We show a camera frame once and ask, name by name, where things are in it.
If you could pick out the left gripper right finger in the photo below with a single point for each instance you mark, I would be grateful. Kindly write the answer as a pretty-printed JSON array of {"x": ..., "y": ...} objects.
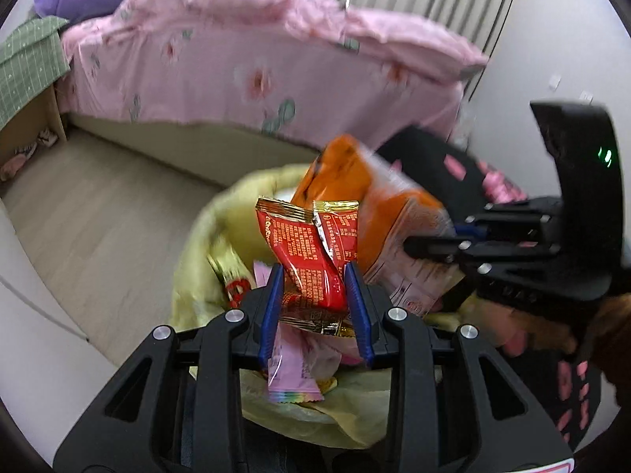
[{"x": 357, "y": 298}]

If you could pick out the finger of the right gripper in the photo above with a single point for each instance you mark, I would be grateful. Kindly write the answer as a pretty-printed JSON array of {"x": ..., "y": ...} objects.
[
  {"x": 436, "y": 249},
  {"x": 479, "y": 229}
]

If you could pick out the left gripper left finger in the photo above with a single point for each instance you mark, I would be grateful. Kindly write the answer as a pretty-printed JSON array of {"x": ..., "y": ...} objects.
[{"x": 270, "y": 309}]

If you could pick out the pink small wrapper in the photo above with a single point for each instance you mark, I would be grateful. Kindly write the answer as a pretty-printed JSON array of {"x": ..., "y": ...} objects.
[{"x": 303, "y": 365}]

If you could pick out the gold noodle snack bag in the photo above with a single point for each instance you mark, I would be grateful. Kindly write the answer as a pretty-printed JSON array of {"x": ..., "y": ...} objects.
[{"x": 234, "y": 277}]

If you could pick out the orange snack bag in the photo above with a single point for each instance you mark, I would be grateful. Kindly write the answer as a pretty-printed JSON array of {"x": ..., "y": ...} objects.
[{"x": 391, "y": 209}]

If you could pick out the red gold snack wrapper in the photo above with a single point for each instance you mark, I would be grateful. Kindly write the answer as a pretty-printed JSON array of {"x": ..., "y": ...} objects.
[{"x": 314, "y": 246}]

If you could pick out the yellow trash bag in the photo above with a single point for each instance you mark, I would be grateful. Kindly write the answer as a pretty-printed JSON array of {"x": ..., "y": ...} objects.
[{"x": 354, "y": 414}]

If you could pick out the person right hand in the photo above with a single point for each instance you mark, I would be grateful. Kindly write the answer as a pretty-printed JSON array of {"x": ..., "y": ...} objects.
[{"x": 515, "y": 331}]

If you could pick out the pink caterpillar toy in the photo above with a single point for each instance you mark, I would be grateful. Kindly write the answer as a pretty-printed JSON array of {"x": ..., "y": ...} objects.
[{"x": 497, "y": 188}]

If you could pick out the black table cloth pink spots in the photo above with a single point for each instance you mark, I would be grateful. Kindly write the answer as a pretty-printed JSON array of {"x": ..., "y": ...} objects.
[{"x": 567, "y": 388}]

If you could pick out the pink floral bed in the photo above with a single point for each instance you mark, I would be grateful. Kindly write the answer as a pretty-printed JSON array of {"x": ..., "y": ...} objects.
[{"x": 221, "y": 88}]

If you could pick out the sneaker under nightstand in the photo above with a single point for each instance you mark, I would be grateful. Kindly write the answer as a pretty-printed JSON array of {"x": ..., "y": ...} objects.
[{"x": 47, "y": 138}]

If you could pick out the pink slipper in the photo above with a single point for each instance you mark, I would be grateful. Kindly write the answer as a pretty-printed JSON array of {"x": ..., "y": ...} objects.
[{"x": 10, "y": 169}]

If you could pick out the wooden nightstand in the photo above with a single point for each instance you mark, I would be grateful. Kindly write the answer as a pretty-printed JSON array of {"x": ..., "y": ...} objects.
[{"x": 40, "y": 114}]

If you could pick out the green checkered cloth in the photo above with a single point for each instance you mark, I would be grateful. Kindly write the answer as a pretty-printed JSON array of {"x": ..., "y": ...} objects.
[{"x": 32, "y": 59}]

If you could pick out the white wall socket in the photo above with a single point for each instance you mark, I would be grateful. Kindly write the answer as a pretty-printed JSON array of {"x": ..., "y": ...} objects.
[{"x": 586, "y": 97}]

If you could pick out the white wall switch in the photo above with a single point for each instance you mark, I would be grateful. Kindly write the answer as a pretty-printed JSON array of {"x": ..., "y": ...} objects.
[{"x": 554, "y": 82}]

